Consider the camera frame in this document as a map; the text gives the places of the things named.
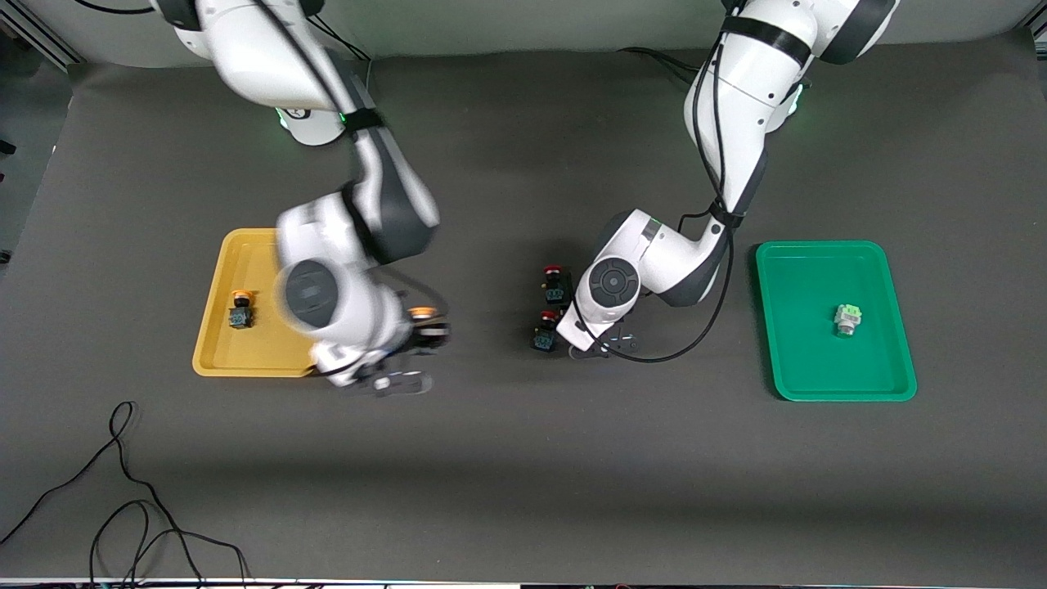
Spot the red push button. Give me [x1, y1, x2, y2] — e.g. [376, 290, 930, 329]
[532, 310, 564, 353]
[541, 264, 573, 308]

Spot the yellow plastic tray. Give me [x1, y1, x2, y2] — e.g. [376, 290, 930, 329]
[192, 227, 328, 379]

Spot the green plastic tray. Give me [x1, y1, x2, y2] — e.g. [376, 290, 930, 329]
[755, 240, 919, 403]

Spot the black curled cable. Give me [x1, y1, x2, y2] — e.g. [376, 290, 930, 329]
[88, 499, 250, 589]

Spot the black cable with loop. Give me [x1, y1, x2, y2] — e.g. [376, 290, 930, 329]
[0, 400, 205, 589]

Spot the black left arm base cable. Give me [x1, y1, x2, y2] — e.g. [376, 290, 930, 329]
[618, 47, 704, 87]

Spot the black arm base cable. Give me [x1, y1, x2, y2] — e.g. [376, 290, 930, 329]
[307, 12, 373, 83]
[618, 47, 704, 87]

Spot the black right arm base cable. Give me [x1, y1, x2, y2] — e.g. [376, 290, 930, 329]
[307, 12, 373, 83]

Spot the aluminium frame bar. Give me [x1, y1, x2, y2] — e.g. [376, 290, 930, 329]
[0, 12, 84, 70]

